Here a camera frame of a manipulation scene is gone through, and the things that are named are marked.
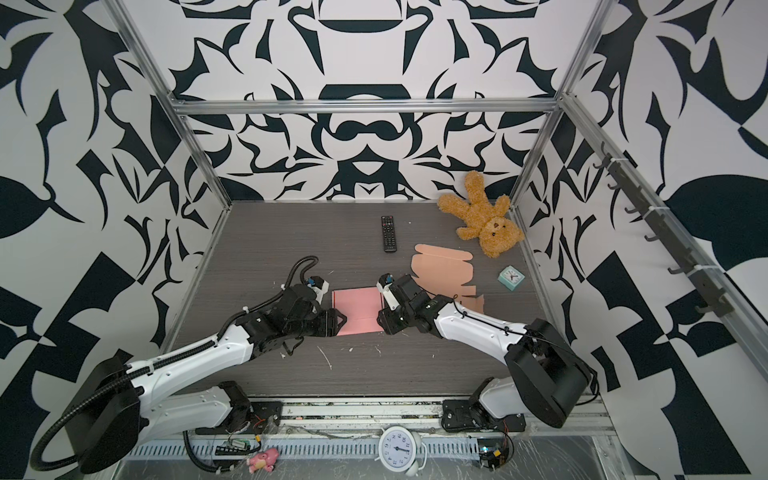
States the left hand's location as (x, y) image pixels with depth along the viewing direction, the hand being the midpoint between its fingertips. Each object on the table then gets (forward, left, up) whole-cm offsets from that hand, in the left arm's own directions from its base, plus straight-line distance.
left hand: (341, 313), depth 81 cm
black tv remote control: (+33, -14, -7) cm, 37 cm away
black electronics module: (-31, -36, -11) cm, 49 cm away
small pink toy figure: (-31, +16, -7) cm, 35 cm away
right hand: (+1, -12, -4) cm, 12 cm away
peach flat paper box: (+17, -32, -8) cm, 37 cm away
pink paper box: (+5, -5, -7) cm, 10 cm away
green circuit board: (-28, +23, -8) cm, 37 cm away
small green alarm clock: (+15, -53, -8) cm, 55 cm away
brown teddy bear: (+34, -48, -2) cm, 59 cm away
